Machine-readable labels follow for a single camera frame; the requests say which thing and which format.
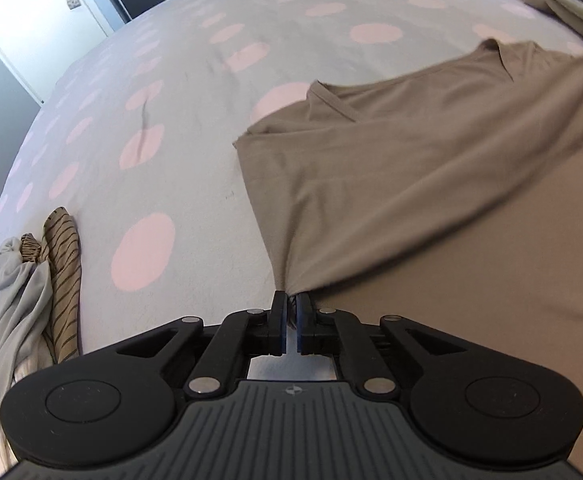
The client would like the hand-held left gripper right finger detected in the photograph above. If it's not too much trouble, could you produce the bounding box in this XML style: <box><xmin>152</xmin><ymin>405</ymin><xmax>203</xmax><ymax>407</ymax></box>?
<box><xmin>296</xmin><ymin>292</ymin><xmax>465</xmax><ymax>401</ymax></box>

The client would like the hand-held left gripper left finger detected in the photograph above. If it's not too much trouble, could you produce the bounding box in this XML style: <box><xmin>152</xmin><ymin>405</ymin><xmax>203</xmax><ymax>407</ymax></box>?
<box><xmin>116</xmin><ymin>291</ymin><xmax>288</xmax><ymax>402</ymax></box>

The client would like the taupe shirt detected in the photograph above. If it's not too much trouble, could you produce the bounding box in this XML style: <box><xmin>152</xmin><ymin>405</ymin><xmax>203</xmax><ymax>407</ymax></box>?
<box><xmin>232</xmin><ymin>39</ymin><xmax>583</xmax><ymax>468</ymax></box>

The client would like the brown striped cloth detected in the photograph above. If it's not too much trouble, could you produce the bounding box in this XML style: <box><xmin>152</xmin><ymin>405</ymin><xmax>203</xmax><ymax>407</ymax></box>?
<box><xmin>21</xmin><ymin>206</ymin><xmax>82</xmax><ymax>363</ymax></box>

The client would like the light grey cloth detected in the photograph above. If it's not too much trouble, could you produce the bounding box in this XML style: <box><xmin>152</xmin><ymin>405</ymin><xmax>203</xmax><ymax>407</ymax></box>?
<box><xmin>0</xmin><ymin>237</ymin><xmax>54</xmax><ymax>480</ymax></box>

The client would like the white door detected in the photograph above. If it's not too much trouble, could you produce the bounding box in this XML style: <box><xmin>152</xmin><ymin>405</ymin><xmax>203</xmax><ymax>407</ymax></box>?
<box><xmin>0</xmin><ymin>0</ymin><xmax>111</xmax><ymax>107</ymax></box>

